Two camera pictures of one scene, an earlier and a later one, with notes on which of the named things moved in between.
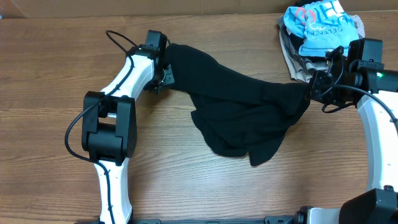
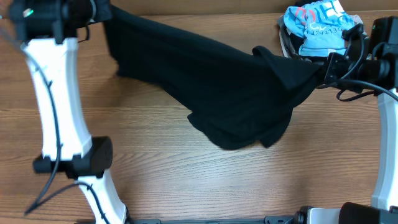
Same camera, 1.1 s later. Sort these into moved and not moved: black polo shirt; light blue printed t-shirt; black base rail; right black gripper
Moved: right black gripper; black polo shirt
Not moved: black base rail; light blue printed t-shirt
